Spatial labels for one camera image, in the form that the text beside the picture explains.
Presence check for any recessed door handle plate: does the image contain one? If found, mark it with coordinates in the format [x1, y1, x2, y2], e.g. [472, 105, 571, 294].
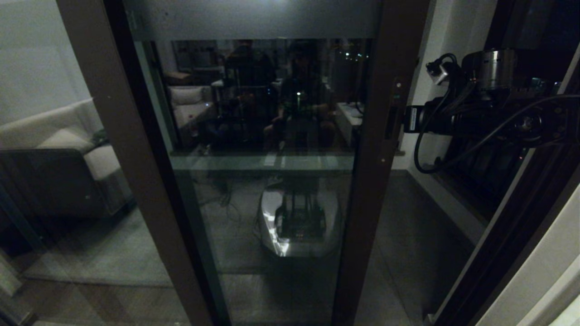
[383, 78, 405, 164]

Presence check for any brown framed sliding glass door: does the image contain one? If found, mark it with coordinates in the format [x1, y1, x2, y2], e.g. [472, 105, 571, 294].
[122, 0, 431, 326]

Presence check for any short grey stone sill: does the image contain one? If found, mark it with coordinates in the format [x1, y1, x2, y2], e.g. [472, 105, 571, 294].
[410, 164, 490, 229]

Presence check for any brown framed fixed glass panel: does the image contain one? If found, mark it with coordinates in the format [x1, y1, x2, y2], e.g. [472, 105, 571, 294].
[0, 0, 213, 326]

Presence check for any light grey sofa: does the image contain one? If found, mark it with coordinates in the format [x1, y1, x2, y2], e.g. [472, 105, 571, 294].
[0, 100, 135, 218]

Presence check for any grey rug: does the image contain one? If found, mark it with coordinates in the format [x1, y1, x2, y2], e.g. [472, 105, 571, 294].
[23, 206, 175, 289]

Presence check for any black cable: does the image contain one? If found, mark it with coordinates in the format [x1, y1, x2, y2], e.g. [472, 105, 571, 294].
[414, 53, 580, 175]

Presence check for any white cable plug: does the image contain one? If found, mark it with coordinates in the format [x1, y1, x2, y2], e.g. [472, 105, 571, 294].
[426, 61, 450, 85]

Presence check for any dark brown window frame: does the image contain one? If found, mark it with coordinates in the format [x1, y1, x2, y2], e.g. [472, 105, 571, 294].
[442, 0, 580, 218]

